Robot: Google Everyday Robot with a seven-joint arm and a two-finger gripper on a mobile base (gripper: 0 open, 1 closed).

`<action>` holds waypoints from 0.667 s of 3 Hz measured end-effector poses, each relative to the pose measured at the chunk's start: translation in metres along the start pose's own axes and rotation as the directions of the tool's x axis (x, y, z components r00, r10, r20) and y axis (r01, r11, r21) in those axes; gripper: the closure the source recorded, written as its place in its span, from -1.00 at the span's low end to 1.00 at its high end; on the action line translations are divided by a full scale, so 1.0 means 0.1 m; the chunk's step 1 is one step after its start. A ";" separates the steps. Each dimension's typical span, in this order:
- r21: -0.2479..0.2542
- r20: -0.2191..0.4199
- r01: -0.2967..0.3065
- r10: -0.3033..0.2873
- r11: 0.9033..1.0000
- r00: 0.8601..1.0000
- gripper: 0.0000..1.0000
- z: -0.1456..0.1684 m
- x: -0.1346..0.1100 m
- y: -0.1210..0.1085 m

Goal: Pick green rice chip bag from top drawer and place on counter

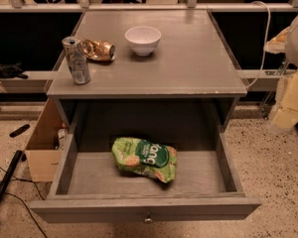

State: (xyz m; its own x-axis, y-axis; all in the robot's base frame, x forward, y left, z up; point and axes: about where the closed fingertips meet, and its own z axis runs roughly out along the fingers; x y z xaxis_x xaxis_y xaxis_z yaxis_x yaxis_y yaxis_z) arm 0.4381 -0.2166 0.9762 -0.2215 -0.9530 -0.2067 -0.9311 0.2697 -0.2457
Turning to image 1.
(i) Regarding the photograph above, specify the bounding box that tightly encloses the crushed gold can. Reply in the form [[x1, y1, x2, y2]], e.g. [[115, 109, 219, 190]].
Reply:
[[82, 40, 116, 61]]

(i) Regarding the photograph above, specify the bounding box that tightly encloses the grey open top drawer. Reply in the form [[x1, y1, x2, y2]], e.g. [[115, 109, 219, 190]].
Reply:
[[29, 103, 262, 224]]

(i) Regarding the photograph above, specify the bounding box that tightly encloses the white bottle in box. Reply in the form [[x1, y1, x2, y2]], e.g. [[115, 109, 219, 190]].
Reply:
[[58, 128, 68, 149]]

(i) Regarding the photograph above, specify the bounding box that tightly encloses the metal drawer knob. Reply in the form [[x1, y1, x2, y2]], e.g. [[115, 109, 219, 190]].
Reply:
[[144, 217, 153, 224]]

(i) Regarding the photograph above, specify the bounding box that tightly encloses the black marker on floor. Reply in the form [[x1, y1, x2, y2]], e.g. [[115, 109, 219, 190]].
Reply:
[[9, 124, 30, 138]]

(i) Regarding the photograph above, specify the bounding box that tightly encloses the tall silver drink can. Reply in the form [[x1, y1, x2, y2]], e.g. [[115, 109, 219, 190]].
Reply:
[[62, 36, 90, 84]]

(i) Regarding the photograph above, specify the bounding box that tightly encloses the black pole on floor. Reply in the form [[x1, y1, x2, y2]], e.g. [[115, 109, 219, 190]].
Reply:
[[0, 150, 23, 202]]

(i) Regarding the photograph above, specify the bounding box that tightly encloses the cardboard box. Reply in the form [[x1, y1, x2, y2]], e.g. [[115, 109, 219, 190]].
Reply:
[[25, 100, 68, 182]]

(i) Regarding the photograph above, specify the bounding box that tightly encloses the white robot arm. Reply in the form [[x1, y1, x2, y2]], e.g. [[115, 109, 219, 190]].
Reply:
[[264, 15, 298, 131]]

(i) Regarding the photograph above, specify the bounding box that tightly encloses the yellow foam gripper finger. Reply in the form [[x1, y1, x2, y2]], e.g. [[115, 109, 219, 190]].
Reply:
[[264, 27, 289, 54], [269, 72, 298, 130]]

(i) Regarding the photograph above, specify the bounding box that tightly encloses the green rice chip bag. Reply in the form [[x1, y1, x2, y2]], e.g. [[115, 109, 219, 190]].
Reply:
[[111, 137, 177, 183]]

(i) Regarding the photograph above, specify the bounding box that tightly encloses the white ceramic bowl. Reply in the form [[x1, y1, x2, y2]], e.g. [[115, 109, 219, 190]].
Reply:
[[125, 26, 162, 57]]

